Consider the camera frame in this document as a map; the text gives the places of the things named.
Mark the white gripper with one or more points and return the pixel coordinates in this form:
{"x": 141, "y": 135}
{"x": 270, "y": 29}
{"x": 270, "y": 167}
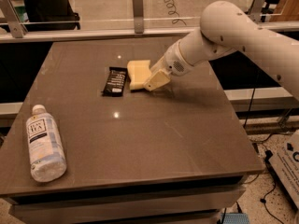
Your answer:
{"x": 173, "y": 62}

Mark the yellow sponge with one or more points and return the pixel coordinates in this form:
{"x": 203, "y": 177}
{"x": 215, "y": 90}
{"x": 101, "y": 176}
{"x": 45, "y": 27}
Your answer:
{"x": 139, "y": 72}

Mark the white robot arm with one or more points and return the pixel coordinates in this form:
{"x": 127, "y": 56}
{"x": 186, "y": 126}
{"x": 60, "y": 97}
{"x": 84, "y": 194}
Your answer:
{"x": 223, "y": 29}

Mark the black rxbar chocolate bar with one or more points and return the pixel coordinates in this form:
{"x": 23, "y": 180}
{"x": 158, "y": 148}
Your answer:
{"x": 115, "y": 82}

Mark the grey table drawer front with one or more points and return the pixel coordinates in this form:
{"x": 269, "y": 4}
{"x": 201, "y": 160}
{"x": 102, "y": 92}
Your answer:
{"x": 181, "y": 206}

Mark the clear tea bottle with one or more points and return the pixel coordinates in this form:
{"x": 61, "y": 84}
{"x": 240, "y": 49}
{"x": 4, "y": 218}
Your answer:
{"x": 46, "y": 153}

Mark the glass barrier panel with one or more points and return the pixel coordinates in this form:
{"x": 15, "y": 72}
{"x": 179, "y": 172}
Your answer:
{"x": 116, "y": 16}

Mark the middle metal bracket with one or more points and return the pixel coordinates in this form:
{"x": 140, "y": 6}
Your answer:
{"x": 138, "y": 14}

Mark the metal bracket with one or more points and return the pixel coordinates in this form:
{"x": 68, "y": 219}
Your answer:
{"x": 16, "y": 28}
{"x": 138, "y": 14}
{"x": 255, "y": 10}

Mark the right metal bracket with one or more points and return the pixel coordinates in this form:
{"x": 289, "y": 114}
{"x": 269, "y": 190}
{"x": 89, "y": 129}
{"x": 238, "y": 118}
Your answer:
{"x": 255, "y": 10}

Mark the left metal bracket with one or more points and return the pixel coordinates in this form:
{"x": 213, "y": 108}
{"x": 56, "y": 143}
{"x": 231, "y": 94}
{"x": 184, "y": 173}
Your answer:
{"x": 16, "y": 28}

